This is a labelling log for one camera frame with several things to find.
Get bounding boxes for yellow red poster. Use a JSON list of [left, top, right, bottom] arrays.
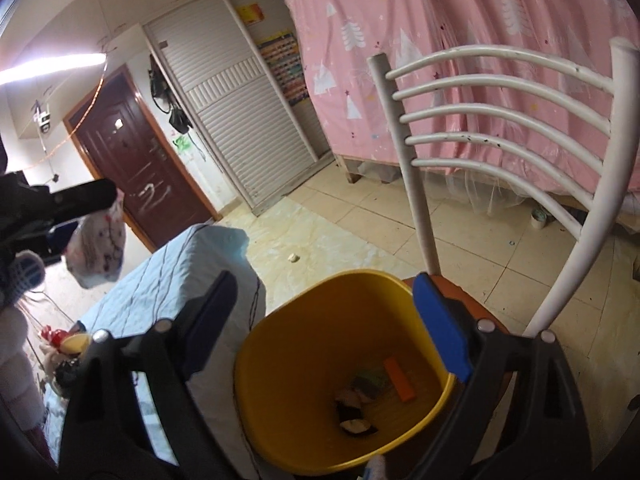
[[235, 2, 264, 26]]

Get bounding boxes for yellow plastic bin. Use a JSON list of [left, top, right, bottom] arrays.
[[233, 269, 457, 477]]

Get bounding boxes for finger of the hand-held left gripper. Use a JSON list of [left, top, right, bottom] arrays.
[[47, 178, 117, 224]]

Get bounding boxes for yellow packet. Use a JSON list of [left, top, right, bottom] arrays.
[[60, 334, 91, 356]]

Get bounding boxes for pink tree print curtain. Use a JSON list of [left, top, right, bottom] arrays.
[[282, 0, 640, 196]]

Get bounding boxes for light blue striped bedsheet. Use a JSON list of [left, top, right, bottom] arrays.
[[42, 225, 268, 466]]

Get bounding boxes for black hanging bag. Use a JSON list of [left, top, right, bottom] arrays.
[[149, 67, 171, 113], [169, 105, 193, 133]]

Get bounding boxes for brown door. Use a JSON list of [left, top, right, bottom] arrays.
[[62, 65, 223, 253]]

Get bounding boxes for orange cord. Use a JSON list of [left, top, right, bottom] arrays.
[[20, 60, 107, 171]]

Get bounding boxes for person's left forearm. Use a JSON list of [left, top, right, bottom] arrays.
[[0, 302, 45, 461]]

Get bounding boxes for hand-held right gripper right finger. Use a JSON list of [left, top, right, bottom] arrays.
[[413, 272, 602, 480]]

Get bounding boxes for wall meter box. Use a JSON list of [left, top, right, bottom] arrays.
[[32, 102, 53, 133]]

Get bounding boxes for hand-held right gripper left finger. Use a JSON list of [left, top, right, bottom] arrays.
[[59, 270, 241, 480]]

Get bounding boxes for white slatted wardrobe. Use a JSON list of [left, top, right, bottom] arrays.
[[142, 0, 333, 216]]

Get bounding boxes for pinkish crumpled wrapper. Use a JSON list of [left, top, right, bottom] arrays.
[[334, 385, 367, 407]]

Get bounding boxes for green packet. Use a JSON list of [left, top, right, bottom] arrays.
[[352, 367, 393, 396]]

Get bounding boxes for person's left hand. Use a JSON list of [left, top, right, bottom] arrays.
[[0, 251, 47, 307]]

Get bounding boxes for white metal chair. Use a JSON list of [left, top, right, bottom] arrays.
[[366, 37, 640, 411]]

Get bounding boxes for wooden bed frame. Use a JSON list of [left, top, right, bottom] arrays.
[[334, 152, 366, 184]]

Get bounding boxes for printed white plastic bag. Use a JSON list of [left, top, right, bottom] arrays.
[[66, 189, 127, 289]]

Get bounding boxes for colourful chart poster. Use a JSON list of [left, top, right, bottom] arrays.
[[257, 30, 309, 106]]

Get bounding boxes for ceiling light tube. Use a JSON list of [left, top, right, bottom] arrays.
[[0, 52, 108, 86]]

